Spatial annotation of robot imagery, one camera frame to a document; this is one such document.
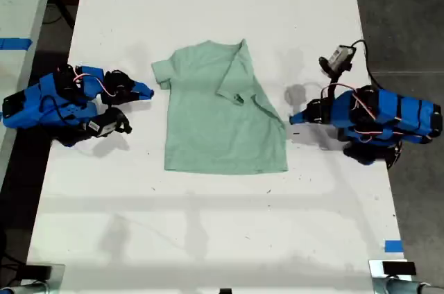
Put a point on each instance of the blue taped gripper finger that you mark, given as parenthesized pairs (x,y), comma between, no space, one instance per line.
(140,96)
(144,87)
(299,122)
(300,116)

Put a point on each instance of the pale green T-shirt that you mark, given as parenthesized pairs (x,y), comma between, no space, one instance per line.
(208,134)

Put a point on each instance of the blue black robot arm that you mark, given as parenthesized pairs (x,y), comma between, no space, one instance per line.
(392,115)
(31,105)

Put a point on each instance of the long blue tape strip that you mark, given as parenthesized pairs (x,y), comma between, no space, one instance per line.
(14,43)

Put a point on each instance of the white side table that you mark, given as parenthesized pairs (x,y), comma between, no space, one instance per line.
(21,13)

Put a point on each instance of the square blue tape piece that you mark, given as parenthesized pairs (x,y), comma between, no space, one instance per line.
(393,246)

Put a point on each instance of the metal table clamp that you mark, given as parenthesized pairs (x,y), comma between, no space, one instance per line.
(376,278)
(55,278)

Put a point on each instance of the small black box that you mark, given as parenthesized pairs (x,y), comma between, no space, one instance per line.
(39,272)
(399,268)

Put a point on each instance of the black camera box with label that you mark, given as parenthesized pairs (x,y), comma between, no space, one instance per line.
(338,60)
(104,124)

